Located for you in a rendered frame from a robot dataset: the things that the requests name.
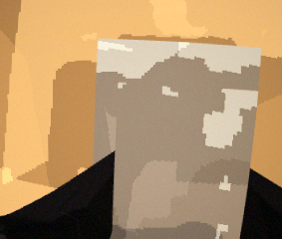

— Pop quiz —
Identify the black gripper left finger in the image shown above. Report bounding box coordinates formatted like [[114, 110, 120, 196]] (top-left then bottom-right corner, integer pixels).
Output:
[[0, 151, 116, 239]]

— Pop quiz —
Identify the tan wooden panel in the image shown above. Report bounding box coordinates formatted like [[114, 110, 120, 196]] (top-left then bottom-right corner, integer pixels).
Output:
[[0, 0, 282, 215]]

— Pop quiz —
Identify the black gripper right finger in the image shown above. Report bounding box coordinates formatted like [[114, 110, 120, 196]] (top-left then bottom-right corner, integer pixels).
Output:
[[240, 170, 282, 239]]

